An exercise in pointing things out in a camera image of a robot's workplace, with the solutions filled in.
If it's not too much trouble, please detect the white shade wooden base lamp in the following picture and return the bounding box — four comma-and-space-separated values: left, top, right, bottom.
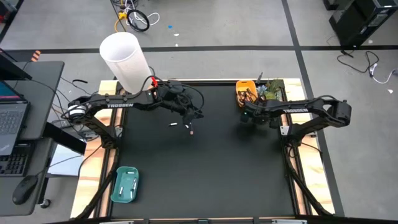
99, 32, 154, 95

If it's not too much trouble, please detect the black desk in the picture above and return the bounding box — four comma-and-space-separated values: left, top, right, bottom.
0, 60, 65, 217

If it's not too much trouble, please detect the yellow plastic bin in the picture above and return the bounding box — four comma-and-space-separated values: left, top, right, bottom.
235, 80, 259, 108

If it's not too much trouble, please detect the silver bracket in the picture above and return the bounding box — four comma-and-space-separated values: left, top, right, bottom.
272, 219, 308, 224

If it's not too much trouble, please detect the teal plastic bin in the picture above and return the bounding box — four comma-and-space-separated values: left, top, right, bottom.
111, 166, 140, 203

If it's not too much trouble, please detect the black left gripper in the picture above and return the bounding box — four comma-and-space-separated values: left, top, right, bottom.
160, 81, 205, 126

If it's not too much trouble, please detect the black computer tower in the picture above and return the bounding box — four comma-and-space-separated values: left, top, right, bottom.
328, 0, 398, 48

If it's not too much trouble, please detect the black computer mouse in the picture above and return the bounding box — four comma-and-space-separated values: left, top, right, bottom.
11, 175, 39, 206

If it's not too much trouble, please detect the black monitor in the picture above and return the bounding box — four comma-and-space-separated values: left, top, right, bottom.
0, 48, 33, 81

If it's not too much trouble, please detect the grey laptop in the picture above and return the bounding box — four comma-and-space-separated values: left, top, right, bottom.
0, 79, 31, 156

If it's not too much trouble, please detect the white power cable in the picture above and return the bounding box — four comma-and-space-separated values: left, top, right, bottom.
369, 63, 398, 85

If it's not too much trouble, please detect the black floor cable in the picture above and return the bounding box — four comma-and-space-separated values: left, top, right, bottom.
337, 49, 380, 75

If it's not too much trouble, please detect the black cable coil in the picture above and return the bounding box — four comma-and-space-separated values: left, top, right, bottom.
126, 9, 150, 33

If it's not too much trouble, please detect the black keyboard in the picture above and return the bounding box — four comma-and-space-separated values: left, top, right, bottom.
0, 149, 32, 177

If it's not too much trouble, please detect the yellow cable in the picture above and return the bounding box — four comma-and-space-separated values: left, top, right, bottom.
114, 11, 129, 34

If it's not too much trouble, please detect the potted succulent plant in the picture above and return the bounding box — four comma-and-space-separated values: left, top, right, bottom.
256, 72, 284, 102

